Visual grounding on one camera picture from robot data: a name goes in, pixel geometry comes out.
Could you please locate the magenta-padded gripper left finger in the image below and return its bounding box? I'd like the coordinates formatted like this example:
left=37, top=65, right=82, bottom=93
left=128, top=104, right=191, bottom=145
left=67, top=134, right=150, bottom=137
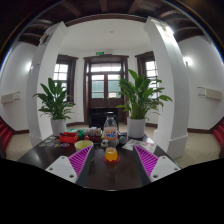
left=44, top=144, right=96, bottom=184

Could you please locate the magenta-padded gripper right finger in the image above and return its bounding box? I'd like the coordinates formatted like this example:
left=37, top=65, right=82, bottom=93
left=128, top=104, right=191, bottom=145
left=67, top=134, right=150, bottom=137
left=133, top=144, right=182, bottom=183

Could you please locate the clear orange soda bottle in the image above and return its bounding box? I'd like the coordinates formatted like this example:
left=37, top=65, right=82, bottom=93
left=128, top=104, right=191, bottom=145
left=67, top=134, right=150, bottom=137
left=103, top=111, right=120, bottom=163

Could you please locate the colourful printed sheet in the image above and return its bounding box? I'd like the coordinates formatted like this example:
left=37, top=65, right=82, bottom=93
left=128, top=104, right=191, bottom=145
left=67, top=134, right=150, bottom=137
left=38, top=135, right=71, bottom=149

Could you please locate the pale yellow paper cup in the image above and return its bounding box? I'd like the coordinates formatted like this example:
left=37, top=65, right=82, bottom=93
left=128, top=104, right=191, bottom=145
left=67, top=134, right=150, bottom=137
left=74, top=139, right=95, bottom=153

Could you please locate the red box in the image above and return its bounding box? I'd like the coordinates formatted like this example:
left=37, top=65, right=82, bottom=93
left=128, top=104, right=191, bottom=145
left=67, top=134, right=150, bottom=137
left=58, top=131, right=81, bottom=145

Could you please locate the white printed leaflet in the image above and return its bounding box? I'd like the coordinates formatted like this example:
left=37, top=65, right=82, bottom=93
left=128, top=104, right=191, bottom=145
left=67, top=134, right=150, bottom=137
left=122, top=138, right=158, bottom=155

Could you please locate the flat round red coaster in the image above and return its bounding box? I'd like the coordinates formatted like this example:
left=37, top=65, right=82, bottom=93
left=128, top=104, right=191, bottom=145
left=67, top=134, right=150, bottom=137
left=102, top=154, right=122, bottom=165

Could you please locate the brown snack box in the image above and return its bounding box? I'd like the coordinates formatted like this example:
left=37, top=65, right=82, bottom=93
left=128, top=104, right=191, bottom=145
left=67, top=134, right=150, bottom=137
left=79, top=126, right=103, bottom=143

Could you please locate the grey round microphone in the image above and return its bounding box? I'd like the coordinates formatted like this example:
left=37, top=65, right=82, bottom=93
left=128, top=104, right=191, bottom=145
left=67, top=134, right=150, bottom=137
left=118, top=134, right=129, bottom=145

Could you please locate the black monitor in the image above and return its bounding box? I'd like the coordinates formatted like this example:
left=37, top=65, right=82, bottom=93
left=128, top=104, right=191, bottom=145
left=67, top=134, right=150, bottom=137
left=88, top=107, right=120, bottom=130

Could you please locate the red carpeted staircase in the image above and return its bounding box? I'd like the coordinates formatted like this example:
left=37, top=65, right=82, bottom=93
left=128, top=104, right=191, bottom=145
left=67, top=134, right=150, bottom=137
left=0, top=116, right=15, bottom=152
left=213, top=118, right=224, bottom=150

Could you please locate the slim potted plant, white pot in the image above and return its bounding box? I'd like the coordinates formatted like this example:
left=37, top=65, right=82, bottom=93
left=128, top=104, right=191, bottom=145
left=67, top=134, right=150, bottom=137
left=32, top=77, right=76, bottom=137

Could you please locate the bushy potted plant, white pot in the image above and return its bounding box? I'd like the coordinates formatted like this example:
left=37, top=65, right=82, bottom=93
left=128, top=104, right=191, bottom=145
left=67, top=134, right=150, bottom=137
left=115, top=69, right=174, bottom=140

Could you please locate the dark wooden double door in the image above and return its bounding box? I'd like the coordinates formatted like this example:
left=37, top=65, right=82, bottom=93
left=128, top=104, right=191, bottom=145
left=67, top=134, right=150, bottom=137
left=83, top=54, right=130, bottom=123

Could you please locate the dark framed window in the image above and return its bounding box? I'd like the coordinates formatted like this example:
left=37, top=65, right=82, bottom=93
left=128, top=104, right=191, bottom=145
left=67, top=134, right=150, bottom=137
left=53, top=54, right=79, bottom=103
left=134, top=50, right=158, bottom=101

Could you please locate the wall lamp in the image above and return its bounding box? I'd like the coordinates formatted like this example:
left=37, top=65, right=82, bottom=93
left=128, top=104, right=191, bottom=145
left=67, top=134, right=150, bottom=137
left=182, top=56, right=194, bottom=67

